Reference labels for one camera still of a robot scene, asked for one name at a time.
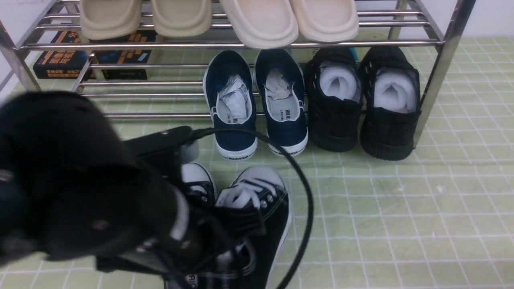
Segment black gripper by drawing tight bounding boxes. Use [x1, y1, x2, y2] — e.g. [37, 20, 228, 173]
[96, 204, 266, 281]

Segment black canvas sneaker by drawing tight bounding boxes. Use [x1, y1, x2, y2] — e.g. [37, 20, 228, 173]
[154, 163, 291, 289]
[181, 162, 218, 208]

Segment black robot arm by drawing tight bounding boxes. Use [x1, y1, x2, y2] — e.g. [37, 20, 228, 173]
[1, 91, 266, 279]

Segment navy slip-on shoe left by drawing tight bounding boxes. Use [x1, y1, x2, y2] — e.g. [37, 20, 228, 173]
[203, 51, 258, 161]

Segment navy slip-on shoe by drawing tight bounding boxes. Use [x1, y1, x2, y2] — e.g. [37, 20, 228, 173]
[203, 51, 258, 161]
[253, 48, 308, 155]

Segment navy slip-on shoe right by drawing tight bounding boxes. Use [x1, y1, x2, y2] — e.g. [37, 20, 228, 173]
[253, 48, 308, 155]

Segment silver metal shoe rack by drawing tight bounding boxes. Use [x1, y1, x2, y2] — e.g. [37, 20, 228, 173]
[1, 0, 475, 145]

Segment black knit shoe left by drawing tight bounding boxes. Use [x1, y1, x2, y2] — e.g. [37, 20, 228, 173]
[304, 47, 363, 153]

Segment black knit shoe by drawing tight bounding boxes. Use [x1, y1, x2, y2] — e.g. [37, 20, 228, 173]
[304, 47, 363, 153]
[359, 46, 422, 161]

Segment black knit shoe right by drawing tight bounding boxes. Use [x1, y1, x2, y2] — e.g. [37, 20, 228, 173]
[359, 46, 422, 161]

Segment cream slipper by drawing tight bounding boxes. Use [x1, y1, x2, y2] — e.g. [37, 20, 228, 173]
[290, 0, 359, 43]
[220, 0, 299, 49]

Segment beige slipper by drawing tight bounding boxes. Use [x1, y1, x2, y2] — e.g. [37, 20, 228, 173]
[80, 0, 143, 40]
[151, 0, 212, 38]

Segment black orange book box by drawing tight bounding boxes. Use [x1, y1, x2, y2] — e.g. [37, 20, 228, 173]
[33, 31, 160, 80]

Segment beige slipper far left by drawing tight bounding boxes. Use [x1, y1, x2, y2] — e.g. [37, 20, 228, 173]
[80, 0, 143, 40]

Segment cream slipper far right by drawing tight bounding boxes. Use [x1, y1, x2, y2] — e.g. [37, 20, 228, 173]
[290, 0, 359, 43]

